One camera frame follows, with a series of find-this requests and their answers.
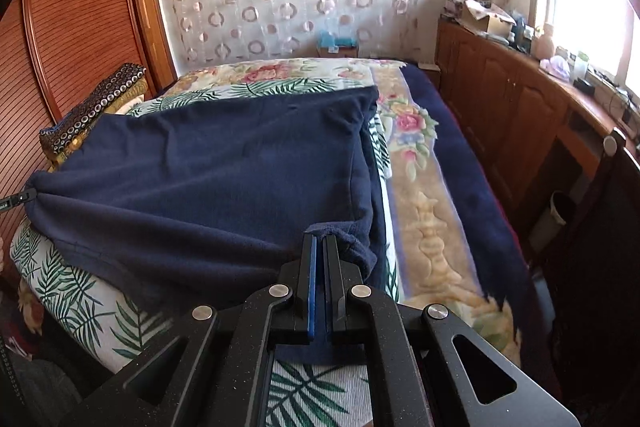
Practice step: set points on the floral patterned box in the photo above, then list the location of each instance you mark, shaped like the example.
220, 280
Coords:
452, 4

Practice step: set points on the wooden slatted wardrobe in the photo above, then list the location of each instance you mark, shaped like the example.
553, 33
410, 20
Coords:
75, 7

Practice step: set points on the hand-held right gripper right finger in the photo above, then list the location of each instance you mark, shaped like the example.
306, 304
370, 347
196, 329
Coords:
334, 292

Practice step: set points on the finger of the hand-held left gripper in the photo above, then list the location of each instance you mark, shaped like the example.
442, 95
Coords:
17, 201

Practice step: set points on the open cardboard box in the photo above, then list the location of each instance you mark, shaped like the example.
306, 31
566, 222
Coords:
492, 26

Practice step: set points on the small black box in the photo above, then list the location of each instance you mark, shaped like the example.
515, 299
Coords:
584, 87

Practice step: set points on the dark circle-patterned pillow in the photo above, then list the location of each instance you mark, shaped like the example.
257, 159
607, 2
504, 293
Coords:
100, 99

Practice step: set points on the dark chair back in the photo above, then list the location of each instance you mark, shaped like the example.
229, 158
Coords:
600, 282

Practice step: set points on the lilac plastic item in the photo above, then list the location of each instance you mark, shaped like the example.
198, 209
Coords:
556, 68

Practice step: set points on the pink bottle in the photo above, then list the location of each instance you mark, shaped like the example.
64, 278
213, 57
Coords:
543, 44

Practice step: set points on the long wooden cabinet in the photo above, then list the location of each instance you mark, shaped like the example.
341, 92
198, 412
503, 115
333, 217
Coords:
500, 107

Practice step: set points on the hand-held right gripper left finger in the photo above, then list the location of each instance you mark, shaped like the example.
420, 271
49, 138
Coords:
312, 297

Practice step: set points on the navy printed t-shirt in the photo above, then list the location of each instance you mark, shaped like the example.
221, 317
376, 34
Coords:
200, 167

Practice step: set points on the white round knob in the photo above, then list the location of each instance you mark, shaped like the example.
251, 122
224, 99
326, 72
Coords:
611, 145

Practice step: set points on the leaf-print sheet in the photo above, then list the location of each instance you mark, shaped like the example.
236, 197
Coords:
75, 297

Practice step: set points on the clear green-capped bottle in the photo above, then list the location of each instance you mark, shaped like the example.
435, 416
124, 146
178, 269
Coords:
581, 67

